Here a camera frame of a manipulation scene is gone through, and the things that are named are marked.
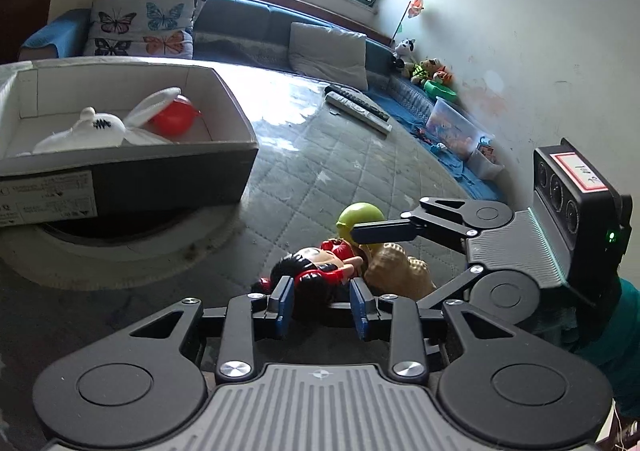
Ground beige peanut toy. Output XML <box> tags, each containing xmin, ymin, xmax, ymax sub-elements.
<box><xmin>363</xmin><ymin>243</ymin><xmax>436</xmax><ymax>301</ymax></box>

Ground green round toy figure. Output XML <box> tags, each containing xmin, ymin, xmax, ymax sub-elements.
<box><xmin>335</xmin><ymin>202</ymin><xmax>385</xmax><ymax>256</ymax></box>

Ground black haired red doll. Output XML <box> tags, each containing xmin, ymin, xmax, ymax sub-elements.
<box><xmin>250</xmin><ymin>239</ymin><xmax>366</xmax><ymax>301</ymax></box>

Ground red round toy figure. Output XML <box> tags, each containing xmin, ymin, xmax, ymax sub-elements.
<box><xmin>149</xmin><ymin>94</ymin><xmax>201</xmax><ymax>137</ymax></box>

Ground small clear plastic box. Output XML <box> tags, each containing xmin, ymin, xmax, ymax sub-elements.
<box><xmin>465</xmin><ymin>144</ymin><xmax>504</xmax><ymax>181</ymax></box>

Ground clear plastic toy bin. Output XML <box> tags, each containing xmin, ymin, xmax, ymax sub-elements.
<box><xmin>425</xmin><ymin>98</ymin><xmax>494</xmax><ymax>160</ymax></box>

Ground green toy bowl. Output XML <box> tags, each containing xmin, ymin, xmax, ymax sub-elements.
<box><xmin>423</xmin><ymin>80</ymin><xmax>458</xmax><ymax>102</ymax></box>

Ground white remote control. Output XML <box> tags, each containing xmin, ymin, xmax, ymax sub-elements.
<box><xmin>326</xmin><ymin>91</ymin><xmax>393</xmax><ymax>136</ymax></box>

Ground pile of plush toys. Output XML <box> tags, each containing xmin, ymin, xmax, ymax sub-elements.
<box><xmin>394</xmin><ymin>39</ymin><xmax>454</xmax><ymax>87</ymax></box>

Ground blue sofa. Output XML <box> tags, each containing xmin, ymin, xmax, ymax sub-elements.
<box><xmin>18</xmin><ymin>0</ymin><xmax>507</xmax><ymax>202</ymax></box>

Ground black remote control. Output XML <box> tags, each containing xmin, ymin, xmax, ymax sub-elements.
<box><xmin>324</xmin><ymin>84</ymin><xmax>390</xmax><ymax>122</ymax></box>

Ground round white scratching pad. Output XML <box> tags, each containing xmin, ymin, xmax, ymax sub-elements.
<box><xmin>1</xmin><ymin>203</ymin><xmax>243</xmax><ymax>292</ymax></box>

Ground cardboard shoe box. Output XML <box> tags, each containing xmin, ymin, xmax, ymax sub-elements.
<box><xmin>1</xmin><ymin>56</ymin><xmax>258</xmax><ymax>227</ymax></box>

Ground grey cushion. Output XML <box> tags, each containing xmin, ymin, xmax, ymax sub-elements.
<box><xmin>288</xmin><ymin>22</ymin><xmax>369</xmax><ymax>91</ymax></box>

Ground white plastic toy figure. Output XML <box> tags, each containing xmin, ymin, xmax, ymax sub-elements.
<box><xmin>32</xmin><ymin>87</ymin><xmax>181</xmax><ymax>154</ymax></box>

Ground butterfly print pillow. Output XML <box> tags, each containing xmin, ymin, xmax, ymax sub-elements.
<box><xmin>84</xmin><ymin>0</ymin><xmax>207</xmax><ymax>60</ymax></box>

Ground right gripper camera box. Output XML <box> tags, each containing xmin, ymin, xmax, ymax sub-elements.
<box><xmin>534</xmin><ymin>139</ymin><xmax>632</xmax><ymax>305</ymax></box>

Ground pinwheel on wall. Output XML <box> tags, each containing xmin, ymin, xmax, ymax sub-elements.
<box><xmin>390</xmin><ymin>0</ymin><xmax>424</xmax><ymax>44</ymax></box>

